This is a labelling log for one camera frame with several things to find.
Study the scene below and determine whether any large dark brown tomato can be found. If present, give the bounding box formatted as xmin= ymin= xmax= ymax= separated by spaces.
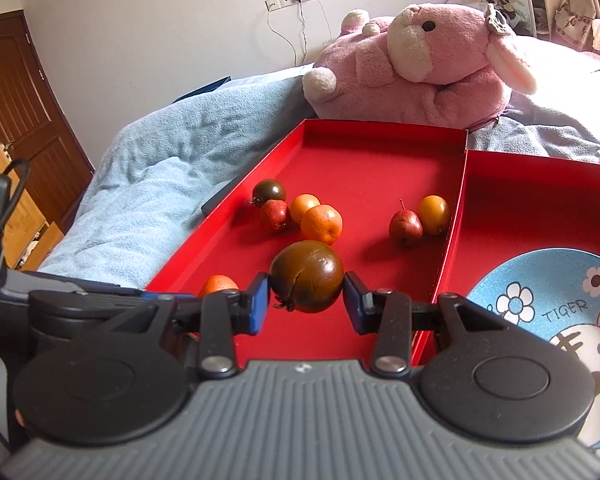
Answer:
xmin=268 ymin=240 xmax=344 ymax=313

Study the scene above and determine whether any orange tangerine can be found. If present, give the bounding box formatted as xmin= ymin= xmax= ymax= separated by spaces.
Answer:
xmin=300 ymin=204 xmax=343 ymax=245

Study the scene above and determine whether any small red apple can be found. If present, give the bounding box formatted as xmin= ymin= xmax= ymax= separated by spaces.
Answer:
xmin=261 ymin=200 xmax=289 ymax=231

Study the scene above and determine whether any red apple with stem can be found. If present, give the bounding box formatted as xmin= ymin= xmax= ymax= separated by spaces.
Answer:
xmin=389 ymin=200 xmax=424 ymax=245

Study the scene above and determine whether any yellow orange fruit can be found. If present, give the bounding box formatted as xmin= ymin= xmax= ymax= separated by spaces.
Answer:
xmin=417 ymin=195 xmax=451 ymax=236

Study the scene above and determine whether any left red tray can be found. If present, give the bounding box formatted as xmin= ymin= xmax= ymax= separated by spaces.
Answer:
xmin=146 ymin=118 xmax=470 ymax=366

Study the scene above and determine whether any red tray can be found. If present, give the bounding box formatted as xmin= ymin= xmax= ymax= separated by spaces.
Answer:
xmin=436 ymin=151 xmax=600 ymax=298
xmin=146 ymin=118 xmax=470 ymax=366

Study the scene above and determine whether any small dark tomato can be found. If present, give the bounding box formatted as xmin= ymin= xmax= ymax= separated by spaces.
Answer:
xmin=251 ymin=179 xmax=286 ymax=207

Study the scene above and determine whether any orange kumquat behind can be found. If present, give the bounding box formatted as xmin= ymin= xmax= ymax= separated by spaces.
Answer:
xmin=289 ymin=193 xmax=321 ymax=223

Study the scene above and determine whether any light blue blanket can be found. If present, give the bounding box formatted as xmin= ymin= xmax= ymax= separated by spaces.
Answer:
xmin=41 ymin=38 xmax=600 ymax=288

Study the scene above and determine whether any right red tray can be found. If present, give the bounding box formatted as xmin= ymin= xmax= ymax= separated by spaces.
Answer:
xmin=436 ymin=151 xmax=600 ymax=298

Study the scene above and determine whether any blue tiger plate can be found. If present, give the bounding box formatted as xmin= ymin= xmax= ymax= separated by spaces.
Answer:
xmin=468 ymin=248 xmax=600 ymax=458

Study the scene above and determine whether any brown wooden door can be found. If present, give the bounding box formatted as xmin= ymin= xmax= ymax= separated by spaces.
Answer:
xmin=0 ymin=11 xmax=94 ymax=233

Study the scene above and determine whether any pink plush rabbit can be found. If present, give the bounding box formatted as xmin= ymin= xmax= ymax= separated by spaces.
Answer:
xmin=302 ymin=3 xmax=536 ymax=129

